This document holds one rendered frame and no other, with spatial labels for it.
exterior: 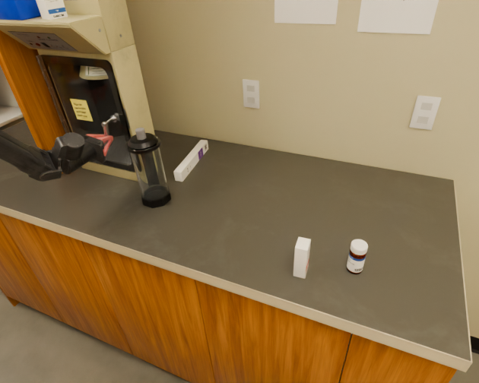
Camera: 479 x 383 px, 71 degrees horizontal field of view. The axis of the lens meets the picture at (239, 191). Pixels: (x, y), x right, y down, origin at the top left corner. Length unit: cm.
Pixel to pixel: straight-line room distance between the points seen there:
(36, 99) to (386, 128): 126
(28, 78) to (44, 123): 16
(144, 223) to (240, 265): 36
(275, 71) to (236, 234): 65
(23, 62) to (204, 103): 67
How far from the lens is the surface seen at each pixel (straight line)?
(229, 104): 148
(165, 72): 160
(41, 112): 145
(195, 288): 108
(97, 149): 115
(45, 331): 226
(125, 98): 119
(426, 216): 120
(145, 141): 108
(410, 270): 101
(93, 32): 110
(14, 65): 139
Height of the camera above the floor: 165
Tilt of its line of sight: 36 degrees down
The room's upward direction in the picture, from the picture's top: 4 degrees counter-clockwise
